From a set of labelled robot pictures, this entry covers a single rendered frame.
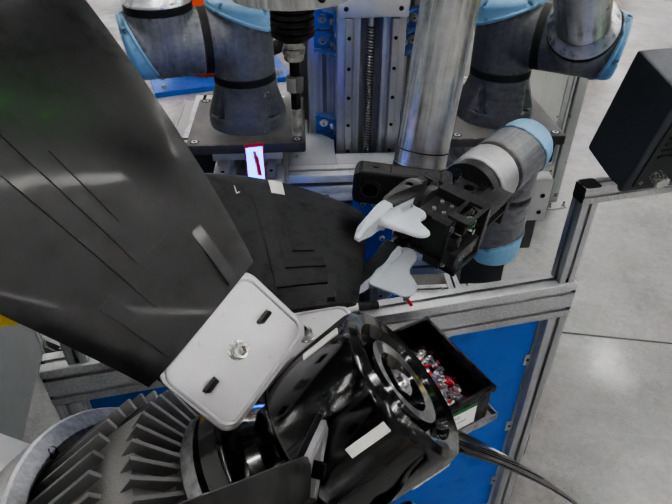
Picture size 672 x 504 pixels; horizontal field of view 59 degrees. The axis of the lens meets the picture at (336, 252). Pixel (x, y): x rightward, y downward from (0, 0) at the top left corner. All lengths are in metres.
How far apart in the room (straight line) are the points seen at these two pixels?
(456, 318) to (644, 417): 1.20
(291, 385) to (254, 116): 0.81
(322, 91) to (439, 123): 0.56
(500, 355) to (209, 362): 0.88
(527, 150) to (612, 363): 1.59
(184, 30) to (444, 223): 0.64
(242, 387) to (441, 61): 0.53
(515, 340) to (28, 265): 0.97
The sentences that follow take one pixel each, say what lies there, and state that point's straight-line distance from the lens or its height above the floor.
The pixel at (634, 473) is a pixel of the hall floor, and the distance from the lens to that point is 2.02.
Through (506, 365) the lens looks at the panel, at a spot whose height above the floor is 0.65.
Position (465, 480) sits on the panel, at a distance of 1.53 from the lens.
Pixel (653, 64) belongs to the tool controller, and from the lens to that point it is 0.99.
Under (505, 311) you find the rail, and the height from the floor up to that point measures 0.82.
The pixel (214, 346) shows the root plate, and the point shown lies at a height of 1.26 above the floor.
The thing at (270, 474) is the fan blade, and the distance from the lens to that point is 0.25.
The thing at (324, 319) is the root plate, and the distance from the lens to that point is 0.51.
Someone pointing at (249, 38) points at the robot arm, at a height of 1.21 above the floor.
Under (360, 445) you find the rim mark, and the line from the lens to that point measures 0.37.
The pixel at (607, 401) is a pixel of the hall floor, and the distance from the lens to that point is 2.16.
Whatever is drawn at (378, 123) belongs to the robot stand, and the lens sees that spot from 1.31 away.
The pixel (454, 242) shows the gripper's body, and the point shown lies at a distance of 0.62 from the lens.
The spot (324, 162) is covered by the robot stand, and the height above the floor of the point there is 0.95.
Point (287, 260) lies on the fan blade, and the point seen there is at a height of 1.19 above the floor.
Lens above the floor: 1.54
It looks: 37 degrees down
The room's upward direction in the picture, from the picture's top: straight up
